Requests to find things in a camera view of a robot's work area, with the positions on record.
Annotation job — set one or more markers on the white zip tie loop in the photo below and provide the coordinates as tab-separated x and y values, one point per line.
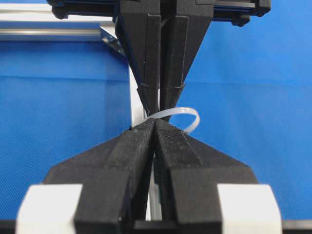
178	111

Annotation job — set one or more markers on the blue table mat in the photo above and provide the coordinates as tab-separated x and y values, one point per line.
252	87

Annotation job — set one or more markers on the silver aluminum extrusion frame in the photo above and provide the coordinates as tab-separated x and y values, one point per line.
73	31

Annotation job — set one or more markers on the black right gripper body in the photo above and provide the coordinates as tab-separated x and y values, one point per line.
237	12

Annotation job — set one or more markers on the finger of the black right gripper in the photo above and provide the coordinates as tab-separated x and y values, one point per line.
139	31
183	27

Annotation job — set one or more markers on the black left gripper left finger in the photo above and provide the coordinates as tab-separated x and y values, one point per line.
92	192

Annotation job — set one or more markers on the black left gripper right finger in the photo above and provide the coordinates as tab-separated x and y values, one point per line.
205	191

